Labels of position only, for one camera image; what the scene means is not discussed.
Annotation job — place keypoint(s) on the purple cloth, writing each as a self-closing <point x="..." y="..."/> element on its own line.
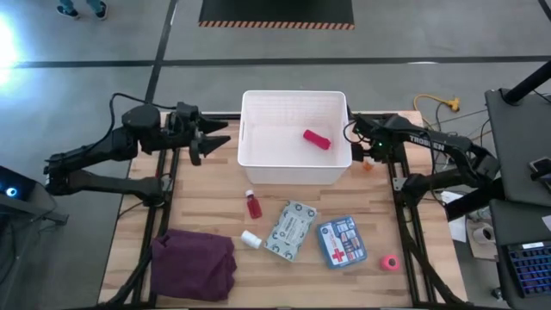
<point x="189" y="267"/>

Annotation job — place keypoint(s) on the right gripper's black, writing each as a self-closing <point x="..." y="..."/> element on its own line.
<point x="374" y="133"/>

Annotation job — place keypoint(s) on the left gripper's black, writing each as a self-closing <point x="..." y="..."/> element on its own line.
<point x="185" y="129"/>

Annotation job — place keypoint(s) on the person's shoe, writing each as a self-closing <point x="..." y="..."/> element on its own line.
<point x="101" y="9"/>
<point x="68" y="12"/>

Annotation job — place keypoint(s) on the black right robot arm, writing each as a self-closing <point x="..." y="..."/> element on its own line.
<point x="430" y="142"/>

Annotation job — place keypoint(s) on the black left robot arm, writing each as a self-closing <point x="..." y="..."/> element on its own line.
<point x="99" y="148"/>

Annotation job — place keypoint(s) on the white blue-patterned wipes packet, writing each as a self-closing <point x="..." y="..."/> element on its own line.
<point x="290" y="230"/>

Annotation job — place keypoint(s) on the blue first aid kit box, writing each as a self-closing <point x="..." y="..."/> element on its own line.
<point x="342" y="243"/>

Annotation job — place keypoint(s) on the white paper sheet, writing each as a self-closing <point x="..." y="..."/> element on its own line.
<point x="458" y="228"/>

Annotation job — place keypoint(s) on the white plastic basket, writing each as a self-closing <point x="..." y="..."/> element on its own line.
<point x="275" y="146"/>

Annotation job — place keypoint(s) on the black pole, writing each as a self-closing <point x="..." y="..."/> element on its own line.
<point x="527" y="84"/>

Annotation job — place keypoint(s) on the pink tape roll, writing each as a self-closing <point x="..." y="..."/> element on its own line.
<point x="384" y="264"/>

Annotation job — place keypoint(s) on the white pill bottle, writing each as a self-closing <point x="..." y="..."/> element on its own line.
<point x="251" y="239"/>

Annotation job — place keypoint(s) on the pink rectangular item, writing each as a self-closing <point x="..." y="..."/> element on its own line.
<point x="316" y="139"/>

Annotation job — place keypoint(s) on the black keyboard with blue keys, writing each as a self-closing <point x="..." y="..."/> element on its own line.
<point x="531" y="269"/>

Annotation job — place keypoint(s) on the dark grey side desk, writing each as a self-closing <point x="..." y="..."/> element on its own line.
<point x="516" y="146"/>

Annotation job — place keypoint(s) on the orange pill bottle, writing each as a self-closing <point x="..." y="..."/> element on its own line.
<point x="367" y="165"/>

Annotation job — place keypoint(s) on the black striped-edge floor mat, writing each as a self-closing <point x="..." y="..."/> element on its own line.
<point x="275" y="10"/>

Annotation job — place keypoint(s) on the black device with blue light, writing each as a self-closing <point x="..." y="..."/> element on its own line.
<point x="21" y="189"/>

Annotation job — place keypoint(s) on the white tape roll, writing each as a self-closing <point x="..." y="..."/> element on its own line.
<point x="478" y="236"/>

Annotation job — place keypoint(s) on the red liquid medicine bottle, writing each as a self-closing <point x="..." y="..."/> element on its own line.
<point x="254" y="207"/>

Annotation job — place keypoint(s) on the black phone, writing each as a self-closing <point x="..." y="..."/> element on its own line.
<point x="541" y="165"/>

